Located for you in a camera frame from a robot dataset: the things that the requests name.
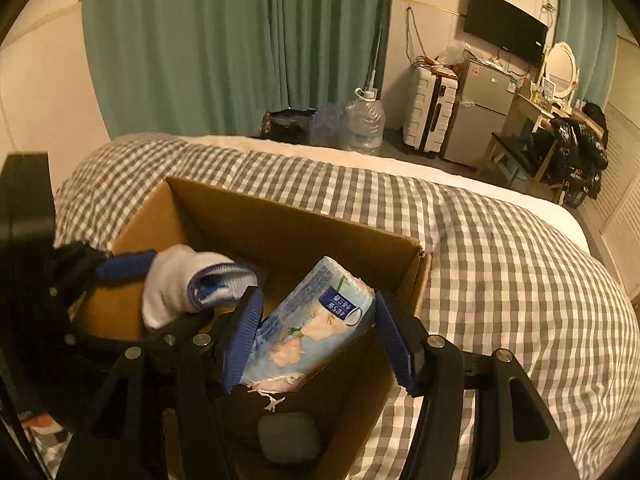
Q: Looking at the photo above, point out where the white suitcase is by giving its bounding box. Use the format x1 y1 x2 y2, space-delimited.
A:
402 66 460 155

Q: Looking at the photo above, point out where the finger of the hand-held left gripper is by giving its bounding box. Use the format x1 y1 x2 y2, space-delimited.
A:
64 284 238 361
49 241 157 313

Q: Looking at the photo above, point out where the wide green curtain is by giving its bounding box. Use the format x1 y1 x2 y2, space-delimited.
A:
79 0 396 140

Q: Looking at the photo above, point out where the thin white pole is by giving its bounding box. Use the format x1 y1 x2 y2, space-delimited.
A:
369 24 384 97

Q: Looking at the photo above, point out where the brown cardboard box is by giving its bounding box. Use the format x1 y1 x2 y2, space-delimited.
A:
75 175 432 480

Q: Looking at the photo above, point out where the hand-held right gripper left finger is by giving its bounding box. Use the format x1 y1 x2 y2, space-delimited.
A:
55 287 265 480

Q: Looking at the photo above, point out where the white sock with blue cuff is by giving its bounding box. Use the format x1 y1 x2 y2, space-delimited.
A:
141 244 260 331

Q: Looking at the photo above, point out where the white louvred wardrobe door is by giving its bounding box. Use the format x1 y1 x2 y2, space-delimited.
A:
580 100 640 307

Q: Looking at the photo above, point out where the cream dressing desk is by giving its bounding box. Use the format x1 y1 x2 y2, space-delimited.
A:
505 91 606 137

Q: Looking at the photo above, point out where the hanging wall cable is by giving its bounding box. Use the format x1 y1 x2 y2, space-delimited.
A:
405 6 426 64

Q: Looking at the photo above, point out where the crumpled clear plastic wrap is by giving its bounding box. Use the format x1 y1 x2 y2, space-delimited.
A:
437 42 479 69

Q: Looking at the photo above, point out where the grey checked blanket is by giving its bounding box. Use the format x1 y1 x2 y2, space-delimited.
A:
52 134 640 480

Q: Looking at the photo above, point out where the black wall television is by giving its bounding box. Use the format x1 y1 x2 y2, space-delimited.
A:
463 0 549 68

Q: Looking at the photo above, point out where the wooden chair with dark seat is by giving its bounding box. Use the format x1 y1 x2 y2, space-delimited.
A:
475 130 564 192

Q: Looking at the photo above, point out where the clear plastic bag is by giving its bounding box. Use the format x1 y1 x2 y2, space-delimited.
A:
310 102 351 149

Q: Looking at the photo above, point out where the black bag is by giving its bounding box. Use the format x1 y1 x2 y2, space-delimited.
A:
260 108 317 144

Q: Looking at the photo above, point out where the small white rounded case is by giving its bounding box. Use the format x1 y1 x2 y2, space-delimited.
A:
257 411 321 464

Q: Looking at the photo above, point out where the white bed mattress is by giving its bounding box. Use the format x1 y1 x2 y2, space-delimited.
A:
180 135 589 256

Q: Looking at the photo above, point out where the white oval vanity mirror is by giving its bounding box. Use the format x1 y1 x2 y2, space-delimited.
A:
542 42 580 101

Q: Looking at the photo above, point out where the light blue tissue pack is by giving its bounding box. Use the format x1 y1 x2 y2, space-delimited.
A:
240 256 377 397

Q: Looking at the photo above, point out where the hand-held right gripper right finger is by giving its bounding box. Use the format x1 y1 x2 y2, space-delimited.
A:
374 289 581 480

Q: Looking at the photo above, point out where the silver small fridge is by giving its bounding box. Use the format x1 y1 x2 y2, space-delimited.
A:
442 57 521 167

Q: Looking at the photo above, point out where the narrow green curtain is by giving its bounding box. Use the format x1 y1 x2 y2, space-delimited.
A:
555 0 621 107

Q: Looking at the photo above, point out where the large clear water bottle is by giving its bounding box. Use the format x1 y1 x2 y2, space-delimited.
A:
342 87 386 157

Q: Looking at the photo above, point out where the red and white cloth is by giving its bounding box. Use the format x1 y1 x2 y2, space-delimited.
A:
19 411 72 477

